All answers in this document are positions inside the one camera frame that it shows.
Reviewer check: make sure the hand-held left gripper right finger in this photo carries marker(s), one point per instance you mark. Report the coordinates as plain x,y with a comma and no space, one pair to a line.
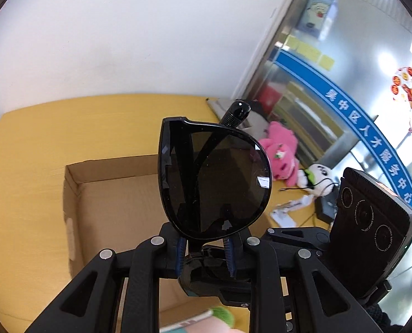
230,258

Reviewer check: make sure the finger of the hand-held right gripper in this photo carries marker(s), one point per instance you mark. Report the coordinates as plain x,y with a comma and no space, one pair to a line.
296,237

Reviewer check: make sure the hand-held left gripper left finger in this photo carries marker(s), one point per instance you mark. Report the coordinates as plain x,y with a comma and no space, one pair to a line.
180,258

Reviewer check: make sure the pink pig plush toy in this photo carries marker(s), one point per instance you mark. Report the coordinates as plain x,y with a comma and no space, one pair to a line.
206,326

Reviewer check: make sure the black sunglasses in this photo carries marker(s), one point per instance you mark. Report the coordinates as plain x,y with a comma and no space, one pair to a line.
226,180

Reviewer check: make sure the cardboard box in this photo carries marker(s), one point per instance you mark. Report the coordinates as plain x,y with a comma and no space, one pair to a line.
115,208

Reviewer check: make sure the person's right forearm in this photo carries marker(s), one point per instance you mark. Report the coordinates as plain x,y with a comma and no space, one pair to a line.
377,319

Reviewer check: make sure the black box device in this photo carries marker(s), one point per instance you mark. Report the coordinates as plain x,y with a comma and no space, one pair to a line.
325,208

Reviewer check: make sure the white plush toy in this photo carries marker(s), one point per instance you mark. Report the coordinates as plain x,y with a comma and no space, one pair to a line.
318,175

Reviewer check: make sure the blue window banner strip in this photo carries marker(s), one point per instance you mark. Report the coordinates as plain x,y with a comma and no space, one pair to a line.
365,135

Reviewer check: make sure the yellow sticky note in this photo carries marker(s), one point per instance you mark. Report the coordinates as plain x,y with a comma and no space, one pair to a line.
326,62
294,44
310,54

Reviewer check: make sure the cartoon wall poster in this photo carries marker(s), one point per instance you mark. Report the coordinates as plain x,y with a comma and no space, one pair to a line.
317,14

